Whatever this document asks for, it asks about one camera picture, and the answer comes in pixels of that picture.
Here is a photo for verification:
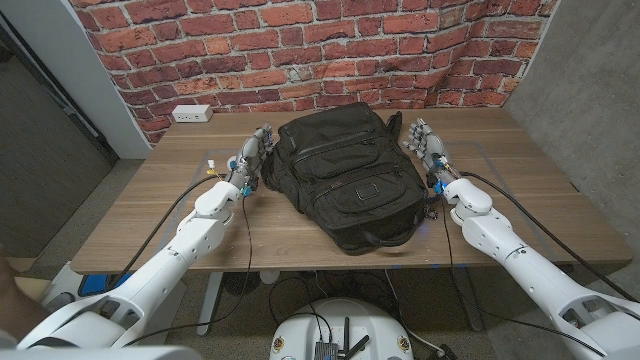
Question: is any white floor mat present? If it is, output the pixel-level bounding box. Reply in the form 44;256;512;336
39;262;186;346

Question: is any white table leg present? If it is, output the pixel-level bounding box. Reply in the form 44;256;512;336
196;271;225;337

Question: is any dark round floor object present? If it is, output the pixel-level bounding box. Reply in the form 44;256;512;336
222;271;261;297

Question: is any grey sneaker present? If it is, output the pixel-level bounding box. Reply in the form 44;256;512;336
42;292;76;314

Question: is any blue floor pad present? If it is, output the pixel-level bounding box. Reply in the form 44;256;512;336
78;272;134;297

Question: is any black backpack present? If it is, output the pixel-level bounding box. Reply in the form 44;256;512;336
260;101;441;256

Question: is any person in brown clothing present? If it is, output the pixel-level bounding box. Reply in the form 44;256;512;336
0;244;51;344

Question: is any cardboard box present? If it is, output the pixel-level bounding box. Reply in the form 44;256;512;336
4;257;51;301

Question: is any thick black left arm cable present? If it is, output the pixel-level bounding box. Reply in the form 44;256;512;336
107;173;221;291

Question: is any black computer box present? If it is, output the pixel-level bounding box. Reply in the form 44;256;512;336
313;340;339;360

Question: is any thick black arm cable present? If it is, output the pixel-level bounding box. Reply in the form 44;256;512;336
459;171;639;304
107;173;221;291

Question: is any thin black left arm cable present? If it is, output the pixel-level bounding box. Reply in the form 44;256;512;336
122;197;254;347

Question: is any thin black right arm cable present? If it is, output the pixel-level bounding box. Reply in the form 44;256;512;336
439;199;606;357

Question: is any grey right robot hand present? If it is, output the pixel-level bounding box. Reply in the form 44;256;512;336
402;118;461;195

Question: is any tilted black antenna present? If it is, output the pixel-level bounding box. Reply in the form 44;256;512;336
344;334;371;360

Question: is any grey table leg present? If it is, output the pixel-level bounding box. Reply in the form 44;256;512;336
452;267;485;333

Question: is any white power outlet box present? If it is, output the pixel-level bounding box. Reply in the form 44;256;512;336
171;104;214;124

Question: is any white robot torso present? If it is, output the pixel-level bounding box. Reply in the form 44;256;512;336
269;298;415;360

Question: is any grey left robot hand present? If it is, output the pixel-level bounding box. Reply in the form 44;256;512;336
227;123;275;197

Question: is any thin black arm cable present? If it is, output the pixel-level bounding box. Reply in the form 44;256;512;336
122;197;254;347
439;199;606;357

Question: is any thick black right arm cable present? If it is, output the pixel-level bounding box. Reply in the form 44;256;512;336
459;171;639;304

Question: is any red brick printed backdrop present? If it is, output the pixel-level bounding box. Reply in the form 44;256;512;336
69;0;559;146

